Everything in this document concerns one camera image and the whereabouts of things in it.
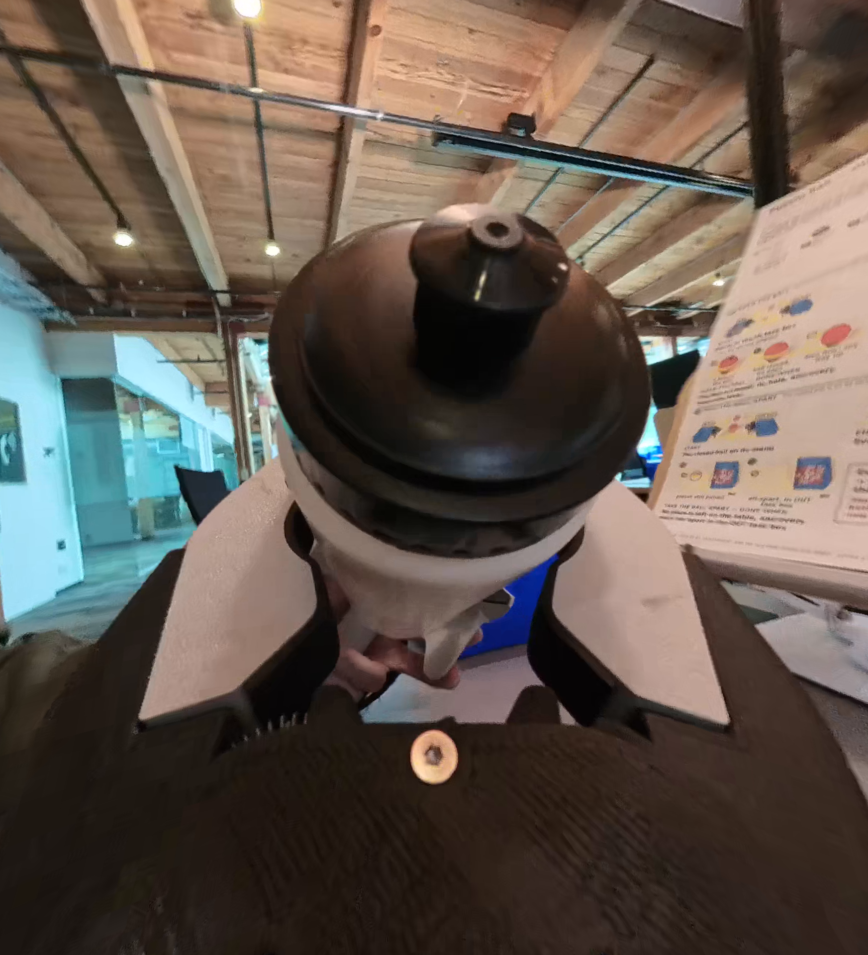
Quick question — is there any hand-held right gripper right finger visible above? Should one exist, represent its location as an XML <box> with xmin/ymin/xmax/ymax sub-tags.
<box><xmin>527</xmin><ymin>477</ymin><xmax>731</xmax><ymax>728</ymax></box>

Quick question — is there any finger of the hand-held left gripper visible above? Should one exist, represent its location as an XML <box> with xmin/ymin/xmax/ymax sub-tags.
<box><xmin>419</xmin><ymin>588</ymin><xmax>515</xmax><ymax>681</ymax></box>

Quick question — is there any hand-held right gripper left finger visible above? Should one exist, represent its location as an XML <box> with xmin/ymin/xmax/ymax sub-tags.
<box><xmin>137</xmin><ymin>459</ymin><xmax>341</xmax><ymax>723</ymax></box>

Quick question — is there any blue plastic bin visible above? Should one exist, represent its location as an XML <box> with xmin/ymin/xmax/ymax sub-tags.
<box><xmin>460</xmin><ymin>556</ymin><xmax>560</xmax><ymax>661</ymax></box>

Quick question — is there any white cylinder with black cap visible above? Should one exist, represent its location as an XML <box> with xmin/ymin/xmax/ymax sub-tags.
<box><xmin>268</xmin><ymin>203</ymin><xmax>653</xmax><ymax>641</ymax></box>

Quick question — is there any person's left forearm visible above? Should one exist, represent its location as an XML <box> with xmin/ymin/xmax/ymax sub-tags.
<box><xmin>0</xmin><ymin>585</ymin><xmax>106</xmax><ymax>844</ymax></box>

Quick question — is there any person's left hand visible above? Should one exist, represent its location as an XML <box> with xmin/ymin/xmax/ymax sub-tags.
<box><xmin>325</xmin><ymin>585</ymin><xmax>483</xmax><ymax>701</ymax></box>

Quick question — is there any metal column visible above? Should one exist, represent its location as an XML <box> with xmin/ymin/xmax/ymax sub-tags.
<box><xmin>221</xmin><ymin>321</ymin><xmax>257</xmax><ymax>486</ymax></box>

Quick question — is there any beige and black divider panel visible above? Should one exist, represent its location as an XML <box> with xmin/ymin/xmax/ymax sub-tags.
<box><xmin>649</xmin><ymin>349</ymin><xmax>703</xmax><ymax>410</ymax></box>

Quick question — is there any printed instruction sheet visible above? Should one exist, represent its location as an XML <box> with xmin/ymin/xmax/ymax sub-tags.
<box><xmin>658</xmin><ymin>130</ymin><xmax>868</xmax><ymax>579</ymax></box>

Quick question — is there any black ceiling track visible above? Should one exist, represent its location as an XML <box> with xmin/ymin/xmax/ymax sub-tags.
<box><xmin>431</xmin><ymin>112</ymin><xmax>756</xmax><ymax>201</ymax></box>

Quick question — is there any black metal pole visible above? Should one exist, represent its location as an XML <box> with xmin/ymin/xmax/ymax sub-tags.
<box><xmin>743</xmin><ymin>0</ymin><xmax>791</xmax><ymax>210</ymax></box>

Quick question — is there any framed wall picture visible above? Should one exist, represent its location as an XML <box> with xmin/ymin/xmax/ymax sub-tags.
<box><xmin>0</xmin><ymin>394</ymin><xmax>28</xmax><ymax>486</ymax></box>

